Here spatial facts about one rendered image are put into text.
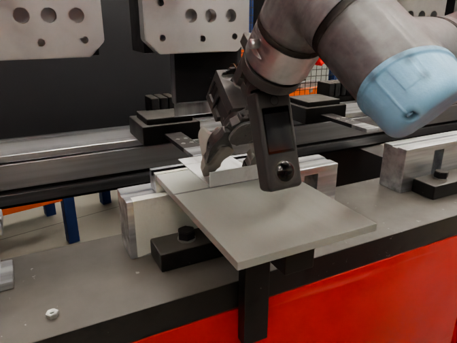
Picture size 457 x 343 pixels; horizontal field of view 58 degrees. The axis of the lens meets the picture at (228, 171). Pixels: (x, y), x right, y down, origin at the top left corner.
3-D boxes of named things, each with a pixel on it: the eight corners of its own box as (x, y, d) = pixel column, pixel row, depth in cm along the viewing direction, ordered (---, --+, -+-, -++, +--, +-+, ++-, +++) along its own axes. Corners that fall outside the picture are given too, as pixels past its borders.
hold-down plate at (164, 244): (161, 273, 60) (160, 255, 59) (150, 255, 64) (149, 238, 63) (327, 229, 72) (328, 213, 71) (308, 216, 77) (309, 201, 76)
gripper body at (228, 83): (251, 96, 59) (285, 30, 49) (275, 145, 56) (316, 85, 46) (202, 101, 56) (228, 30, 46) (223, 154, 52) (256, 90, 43)
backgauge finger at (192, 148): (168, 170, 68) (167, 141, 66) (130, 133, 90) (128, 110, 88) (234, 159, 73) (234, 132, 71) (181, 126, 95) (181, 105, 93)
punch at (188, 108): (177, 118, 61) (174, 51, 58) (172, 116, 63) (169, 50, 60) (237, 111, 65) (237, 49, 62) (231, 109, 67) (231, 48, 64)
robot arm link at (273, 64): (336, 58, 42) (268, 61, 39) (316, 88, 46) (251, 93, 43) (306, 7, 45) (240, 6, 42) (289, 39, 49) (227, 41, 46)
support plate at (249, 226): (237, 271, 40) (237, 262, 40) (156, 180, 62) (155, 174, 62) (376, 231, 48) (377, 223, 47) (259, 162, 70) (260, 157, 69)
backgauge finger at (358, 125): (349, 141, 84) (352, 116, 82) (279, 115, 106) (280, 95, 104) (393, 134, 89) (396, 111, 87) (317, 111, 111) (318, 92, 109)
